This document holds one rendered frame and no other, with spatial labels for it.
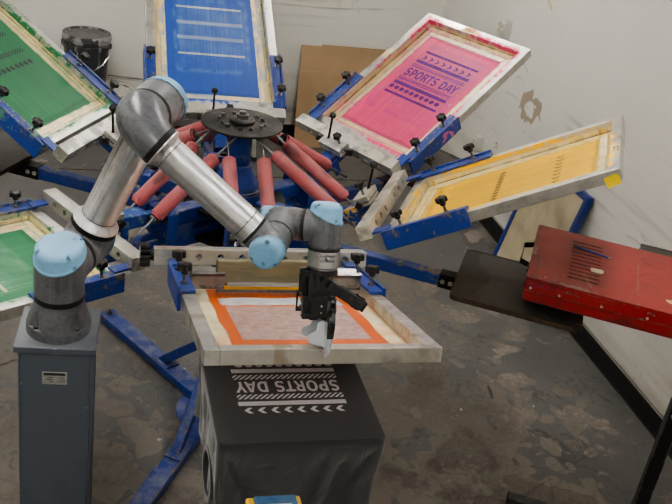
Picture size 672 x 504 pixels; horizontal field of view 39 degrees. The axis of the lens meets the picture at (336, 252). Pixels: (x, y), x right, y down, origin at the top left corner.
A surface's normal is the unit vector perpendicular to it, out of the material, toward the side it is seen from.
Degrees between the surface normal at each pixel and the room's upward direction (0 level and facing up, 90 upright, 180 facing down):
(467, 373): 0
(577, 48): 90
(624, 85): 90
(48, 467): 90
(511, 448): 0
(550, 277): 0
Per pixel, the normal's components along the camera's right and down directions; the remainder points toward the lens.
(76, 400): 0.14, 0.47
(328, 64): 0.26, 0.26
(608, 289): 0.14, -0.88
